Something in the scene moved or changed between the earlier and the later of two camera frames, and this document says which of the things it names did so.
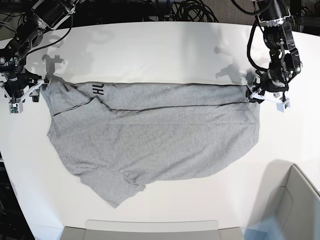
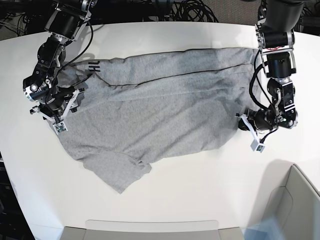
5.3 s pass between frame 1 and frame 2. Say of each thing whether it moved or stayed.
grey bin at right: stayed
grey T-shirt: moved
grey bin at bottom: stayed
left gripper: moved
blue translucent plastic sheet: stayed
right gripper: moved
